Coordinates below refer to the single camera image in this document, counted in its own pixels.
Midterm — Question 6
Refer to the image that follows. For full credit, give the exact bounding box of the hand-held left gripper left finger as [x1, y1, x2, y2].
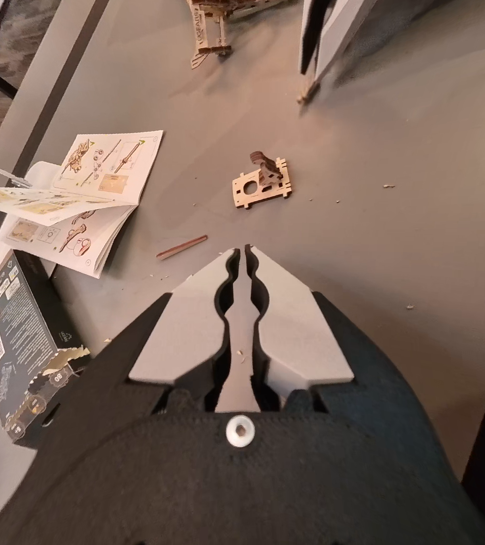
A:
[128, 248, 243, 410]

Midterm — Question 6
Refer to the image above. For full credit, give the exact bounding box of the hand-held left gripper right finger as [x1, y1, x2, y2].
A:
[244, 244, 355, 410]

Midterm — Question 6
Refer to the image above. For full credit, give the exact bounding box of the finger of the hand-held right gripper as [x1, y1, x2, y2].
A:
[313, 0, 380, 88]
[300, 0, 333, 76]

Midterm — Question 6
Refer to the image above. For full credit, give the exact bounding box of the small wooden model part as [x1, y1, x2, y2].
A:
[297, 80, 321, 105]

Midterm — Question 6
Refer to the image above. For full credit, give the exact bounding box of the thin brown wooden stick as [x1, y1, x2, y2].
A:
[156, 234, 208, 261]

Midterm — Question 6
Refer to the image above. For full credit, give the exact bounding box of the black cardboard box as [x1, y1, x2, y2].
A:
[0, 250, 92, 448]

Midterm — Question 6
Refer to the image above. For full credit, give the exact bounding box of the wooden plate with dark lever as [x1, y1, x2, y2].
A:
[231, 151, 291, 210]

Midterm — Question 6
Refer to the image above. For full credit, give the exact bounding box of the open instruction booklet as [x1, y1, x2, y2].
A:
[0, 129, 165, 280]

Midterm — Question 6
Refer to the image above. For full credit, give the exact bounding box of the white sheet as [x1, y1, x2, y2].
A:
[0, 161, 62, 282]

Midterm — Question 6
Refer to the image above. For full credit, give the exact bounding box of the wooden model frame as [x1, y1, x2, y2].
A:
[186, 0, 300, 70]

